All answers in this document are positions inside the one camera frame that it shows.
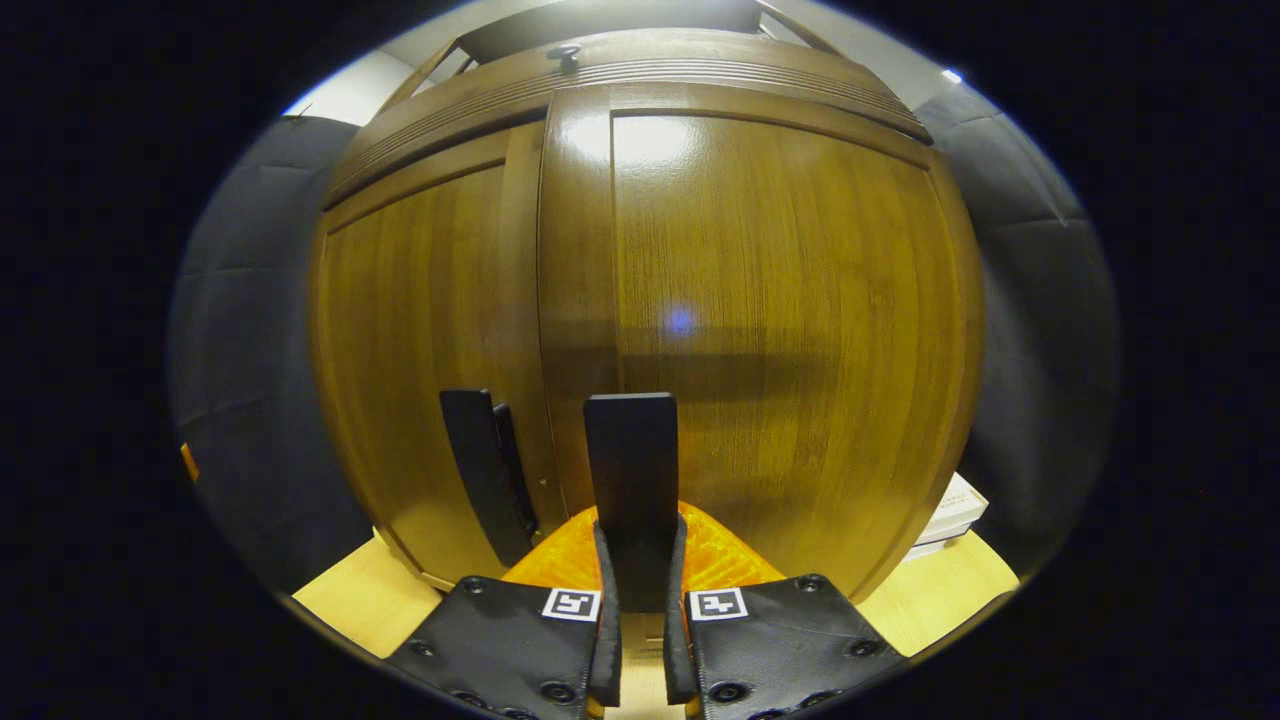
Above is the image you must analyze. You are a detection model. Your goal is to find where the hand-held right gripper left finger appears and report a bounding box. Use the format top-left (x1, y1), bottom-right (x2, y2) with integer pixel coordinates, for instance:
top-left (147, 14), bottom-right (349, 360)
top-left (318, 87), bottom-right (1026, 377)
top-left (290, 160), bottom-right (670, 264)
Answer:
top-left (385, 505), bottom-right (623, 720)

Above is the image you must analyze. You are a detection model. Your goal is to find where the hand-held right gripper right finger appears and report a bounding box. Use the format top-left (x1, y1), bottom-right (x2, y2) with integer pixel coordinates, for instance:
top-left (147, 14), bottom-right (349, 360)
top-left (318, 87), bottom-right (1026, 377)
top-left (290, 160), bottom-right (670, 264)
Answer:
top-left (662, 500), bottom-right (911, 720)

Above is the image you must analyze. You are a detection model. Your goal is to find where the black door handle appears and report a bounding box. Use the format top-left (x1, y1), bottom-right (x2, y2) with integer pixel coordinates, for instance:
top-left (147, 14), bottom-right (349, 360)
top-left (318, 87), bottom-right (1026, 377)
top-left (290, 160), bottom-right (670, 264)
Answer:
top-left (440, 388), bottom-right (541, 568)
top-left (585, 393), bottom-right (679, 613)

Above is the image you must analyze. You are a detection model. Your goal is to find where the wooden cabinet door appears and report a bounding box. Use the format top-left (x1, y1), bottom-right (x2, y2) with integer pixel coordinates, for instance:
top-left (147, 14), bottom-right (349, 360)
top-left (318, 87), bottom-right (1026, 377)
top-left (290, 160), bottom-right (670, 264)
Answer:
top-left (538, 82), bottom-right (986, 613)
top-left (310, 120), bottom-right (561, 586)

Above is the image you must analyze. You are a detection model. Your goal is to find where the wooden double-door shoe cabinet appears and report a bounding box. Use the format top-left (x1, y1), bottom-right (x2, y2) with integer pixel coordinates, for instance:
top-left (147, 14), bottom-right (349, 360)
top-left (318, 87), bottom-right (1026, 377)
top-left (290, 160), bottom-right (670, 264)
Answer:
top-left (305, 0), bottom-right (986, 606)

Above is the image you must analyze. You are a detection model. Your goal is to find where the wooden cabinet drawer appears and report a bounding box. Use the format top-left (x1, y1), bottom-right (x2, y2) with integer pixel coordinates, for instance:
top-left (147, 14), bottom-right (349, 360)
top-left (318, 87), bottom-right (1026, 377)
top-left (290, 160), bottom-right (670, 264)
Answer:
top-left (322, 28), bottom-right (931, 211)

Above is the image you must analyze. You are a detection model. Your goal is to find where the white cardboard box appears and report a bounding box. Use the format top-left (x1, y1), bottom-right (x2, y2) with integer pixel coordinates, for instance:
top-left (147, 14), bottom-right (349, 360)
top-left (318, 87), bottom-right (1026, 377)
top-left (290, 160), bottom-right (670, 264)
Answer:
top-left (905, 472), bottom-right (989, 561)

